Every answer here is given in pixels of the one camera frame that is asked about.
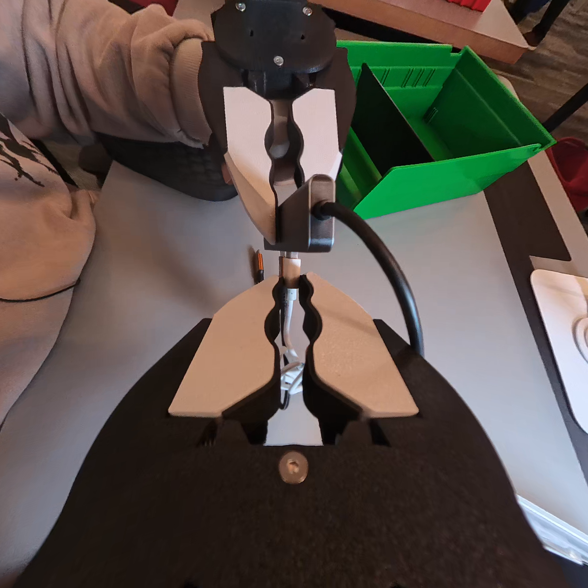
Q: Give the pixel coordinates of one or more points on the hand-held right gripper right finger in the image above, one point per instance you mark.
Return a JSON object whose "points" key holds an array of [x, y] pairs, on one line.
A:
{"points": [[358, 363]]}

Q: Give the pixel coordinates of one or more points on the slim grey USB hub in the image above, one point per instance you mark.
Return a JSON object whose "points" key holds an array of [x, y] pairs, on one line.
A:
{"points": [[317, 229]]}

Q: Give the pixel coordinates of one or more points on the green plastic bin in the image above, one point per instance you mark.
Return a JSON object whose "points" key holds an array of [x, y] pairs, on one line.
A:
{"points": [[436, 193]]}

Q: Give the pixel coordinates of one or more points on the person's torso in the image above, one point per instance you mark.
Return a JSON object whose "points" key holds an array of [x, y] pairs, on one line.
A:
{"points": [[41, 229]]}

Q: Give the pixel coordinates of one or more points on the person's left forearm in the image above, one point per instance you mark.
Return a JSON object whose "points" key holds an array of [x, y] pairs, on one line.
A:
{"points": [[92, 69]]}

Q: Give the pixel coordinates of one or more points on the red tote bag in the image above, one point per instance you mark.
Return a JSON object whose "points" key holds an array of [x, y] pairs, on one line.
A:
{"points": [[574, 170]]}

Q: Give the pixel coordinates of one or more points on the white base sign stand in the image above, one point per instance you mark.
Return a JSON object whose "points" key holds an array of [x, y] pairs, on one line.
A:
{"points": [[556, 321]]}

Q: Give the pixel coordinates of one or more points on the wooden desk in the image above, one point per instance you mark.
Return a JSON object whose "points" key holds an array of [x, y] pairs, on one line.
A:
{"points": [[459, 32]]}

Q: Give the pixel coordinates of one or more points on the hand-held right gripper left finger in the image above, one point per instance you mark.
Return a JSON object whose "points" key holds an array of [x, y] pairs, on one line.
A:
{"points": [[229, 363]]}

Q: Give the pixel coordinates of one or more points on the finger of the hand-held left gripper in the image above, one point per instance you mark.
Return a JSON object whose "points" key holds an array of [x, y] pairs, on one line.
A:
{"points": [[243, 138], [321, 133]]}

